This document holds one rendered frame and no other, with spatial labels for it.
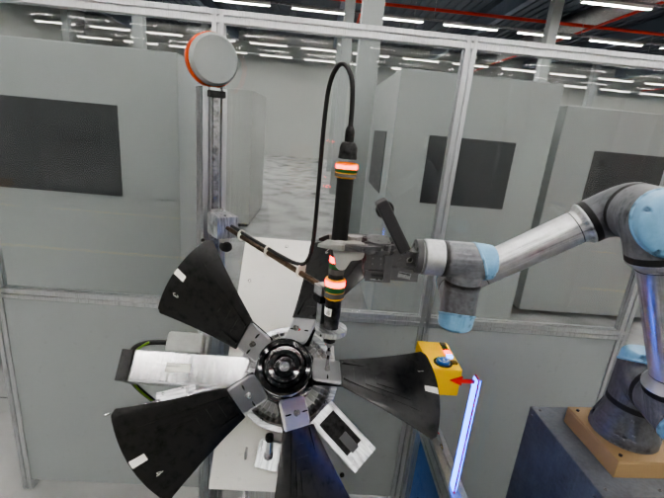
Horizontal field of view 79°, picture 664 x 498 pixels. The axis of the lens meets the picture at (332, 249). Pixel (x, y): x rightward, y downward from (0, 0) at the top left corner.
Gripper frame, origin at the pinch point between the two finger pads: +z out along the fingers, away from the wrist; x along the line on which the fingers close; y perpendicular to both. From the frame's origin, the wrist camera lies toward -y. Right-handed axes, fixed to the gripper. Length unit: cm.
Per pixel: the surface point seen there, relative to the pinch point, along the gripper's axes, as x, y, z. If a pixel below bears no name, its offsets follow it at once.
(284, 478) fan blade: -17.4, 44.1, 4.3
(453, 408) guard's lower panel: 73, 93, -63
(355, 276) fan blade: 10.9, 11.5, -7.8
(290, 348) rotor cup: -2.3, 24.4, 5.5
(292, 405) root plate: -5.2, 36.7, 4.2
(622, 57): 74, -53, -98
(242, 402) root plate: -4.7, 37.2, 15.3
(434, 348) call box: 34, 42, -37
